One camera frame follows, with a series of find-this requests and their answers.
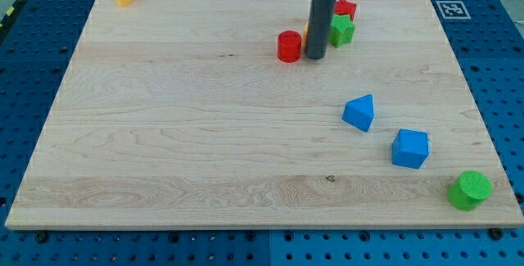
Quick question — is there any blue cube block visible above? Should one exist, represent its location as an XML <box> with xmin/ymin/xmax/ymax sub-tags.
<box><xmin>391</xmin><ymin>128</ymin><xmax>429</xmax><ymax>169</ymax></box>

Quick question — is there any red cylinder block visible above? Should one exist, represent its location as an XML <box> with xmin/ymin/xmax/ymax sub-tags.
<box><xmin>277</xmin><ymin>30</ymin><xmax>302</xmax><ymax>63</ymax></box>

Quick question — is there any blue triangular prism block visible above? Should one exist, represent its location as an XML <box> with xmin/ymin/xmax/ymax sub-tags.
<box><xmin>341</xmin><ymin>94</ymin><xmax>374</xmax><ymax>132</ymax></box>

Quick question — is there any light wooden board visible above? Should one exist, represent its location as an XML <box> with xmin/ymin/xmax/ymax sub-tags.
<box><xmin>6</xmin><ymin>0</ymin><xmax>523</xmax><ymax>231</ymax></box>

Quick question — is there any red star block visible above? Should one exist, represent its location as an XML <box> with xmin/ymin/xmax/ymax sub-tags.
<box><xmin>334</xmin><ymin>0</ymin><xmax>358</xmax><ymax>21</ymax></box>

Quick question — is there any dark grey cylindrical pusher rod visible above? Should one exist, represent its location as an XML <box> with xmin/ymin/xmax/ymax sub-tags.
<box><xmin>305</xmin><ymin>0</ymin><xmax>337</xmax><ymax>60</ymax></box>

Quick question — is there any orange block behind rod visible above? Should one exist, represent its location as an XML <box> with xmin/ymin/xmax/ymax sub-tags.
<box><xmin>301</xmin><ymin>23</ymin><xmax>309</xmax><ymax>49</ymax></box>

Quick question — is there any white fiducial marker tag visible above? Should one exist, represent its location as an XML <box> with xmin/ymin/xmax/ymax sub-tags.
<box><xmin>436</xmin><ymin>0</ymin><xmax>471</xmax><ymax>20</ymax></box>

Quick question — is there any green cylinder block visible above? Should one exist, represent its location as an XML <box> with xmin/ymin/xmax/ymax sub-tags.
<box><xmin>446</xmin><ymin>170</ymin><xmax>494</xmax><ymax>211</ymax></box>

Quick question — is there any green star block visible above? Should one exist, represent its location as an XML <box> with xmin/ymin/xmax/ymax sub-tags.
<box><xmin>328</xmin><ymin>14</ymin><xmax>355</xmax><ymax>48</ymax></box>

